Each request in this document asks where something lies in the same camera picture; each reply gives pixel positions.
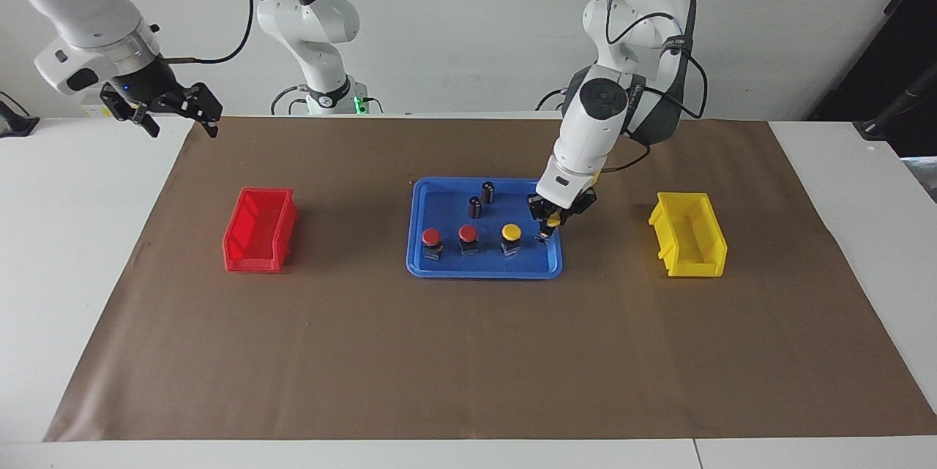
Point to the brown paper table mat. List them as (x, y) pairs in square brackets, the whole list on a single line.
[(468, 352)]

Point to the small black cylinder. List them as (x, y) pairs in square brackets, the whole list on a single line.
[(475, 207), (487, 192)]

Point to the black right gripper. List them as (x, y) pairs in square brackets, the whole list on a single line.
[(150, 81)]

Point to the red plastic bin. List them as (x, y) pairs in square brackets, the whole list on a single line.
[(252, 253)]

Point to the yellow push button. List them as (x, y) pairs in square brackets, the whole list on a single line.
[(554, 220), (511, 232)]

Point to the blue plastic tray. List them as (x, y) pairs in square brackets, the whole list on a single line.
[(443, 202)]

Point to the red push button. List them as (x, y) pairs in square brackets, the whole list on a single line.
[(468, 233), (431, 236)]

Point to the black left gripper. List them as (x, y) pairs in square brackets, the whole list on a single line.
[(575, 207)]

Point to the yellow plastic bin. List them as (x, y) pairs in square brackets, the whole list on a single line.
[(706, 257)]

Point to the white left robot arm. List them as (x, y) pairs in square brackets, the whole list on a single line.
[(593, 125)]

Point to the black stand with pole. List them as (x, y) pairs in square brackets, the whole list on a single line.
[(878, 125)]

